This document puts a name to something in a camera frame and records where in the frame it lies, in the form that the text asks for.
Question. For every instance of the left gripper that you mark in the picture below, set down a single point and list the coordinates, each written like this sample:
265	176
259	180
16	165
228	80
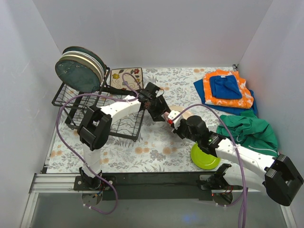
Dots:
158	109

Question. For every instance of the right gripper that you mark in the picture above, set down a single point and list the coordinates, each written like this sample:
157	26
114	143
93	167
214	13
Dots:
181	129

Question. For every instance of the pink cream plate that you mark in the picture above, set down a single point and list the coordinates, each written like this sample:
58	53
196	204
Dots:
179	109

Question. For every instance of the square floral plate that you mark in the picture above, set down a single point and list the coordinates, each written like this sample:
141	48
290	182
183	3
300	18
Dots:
132	76

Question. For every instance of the small teal plate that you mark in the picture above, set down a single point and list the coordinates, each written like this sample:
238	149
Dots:
77	76

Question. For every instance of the cream green plate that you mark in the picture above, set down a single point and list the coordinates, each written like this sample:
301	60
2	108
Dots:
88	62

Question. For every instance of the large dark teal plate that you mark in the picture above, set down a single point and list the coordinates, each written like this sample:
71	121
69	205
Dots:
86	51

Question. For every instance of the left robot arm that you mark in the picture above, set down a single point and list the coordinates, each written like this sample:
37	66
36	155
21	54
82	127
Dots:
95	127

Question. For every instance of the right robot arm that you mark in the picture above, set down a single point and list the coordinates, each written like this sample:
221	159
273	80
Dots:
278	176

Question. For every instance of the lime green plate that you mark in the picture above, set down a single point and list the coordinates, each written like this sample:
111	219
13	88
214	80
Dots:
203	160

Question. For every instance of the dark blue cloth underneath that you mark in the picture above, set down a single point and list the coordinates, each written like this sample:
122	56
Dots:
231	110

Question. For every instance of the blue folded cloth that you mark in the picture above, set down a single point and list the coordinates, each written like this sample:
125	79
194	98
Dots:
225	87

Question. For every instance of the green jacket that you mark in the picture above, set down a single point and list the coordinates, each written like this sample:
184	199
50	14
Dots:
250	132

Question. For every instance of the orange floral cloth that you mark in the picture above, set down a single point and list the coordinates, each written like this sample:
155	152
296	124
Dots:
245	102

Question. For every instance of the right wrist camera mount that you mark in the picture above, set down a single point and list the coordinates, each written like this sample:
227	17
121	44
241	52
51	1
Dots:
174	118

